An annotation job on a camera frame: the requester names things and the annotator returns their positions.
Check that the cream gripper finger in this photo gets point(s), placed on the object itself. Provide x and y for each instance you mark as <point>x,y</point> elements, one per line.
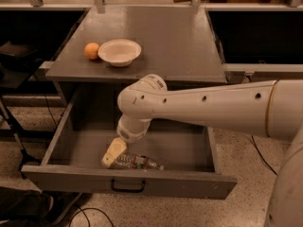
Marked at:
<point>115,150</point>

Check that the clear plastic water bottle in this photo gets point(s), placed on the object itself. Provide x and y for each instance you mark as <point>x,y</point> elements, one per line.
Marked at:
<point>133,161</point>

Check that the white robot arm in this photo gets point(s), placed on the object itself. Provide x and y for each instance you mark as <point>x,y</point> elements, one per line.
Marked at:
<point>272,109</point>

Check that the grey open drawer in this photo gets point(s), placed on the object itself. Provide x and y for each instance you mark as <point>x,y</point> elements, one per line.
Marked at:
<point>73,159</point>

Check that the dark shoe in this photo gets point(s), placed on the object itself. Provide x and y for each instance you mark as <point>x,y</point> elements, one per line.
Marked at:
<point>62,202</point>

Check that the black tripod stand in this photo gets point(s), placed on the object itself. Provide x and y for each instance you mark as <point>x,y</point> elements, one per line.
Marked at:
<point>26,158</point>

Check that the white bowl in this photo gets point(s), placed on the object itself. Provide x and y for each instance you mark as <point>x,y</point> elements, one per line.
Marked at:
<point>119,52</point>

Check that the orange fruit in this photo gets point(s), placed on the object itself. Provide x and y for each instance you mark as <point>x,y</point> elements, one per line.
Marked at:
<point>91,51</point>

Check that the black drawer handle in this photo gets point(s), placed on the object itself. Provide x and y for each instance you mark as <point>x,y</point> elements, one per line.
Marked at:
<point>128,187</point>

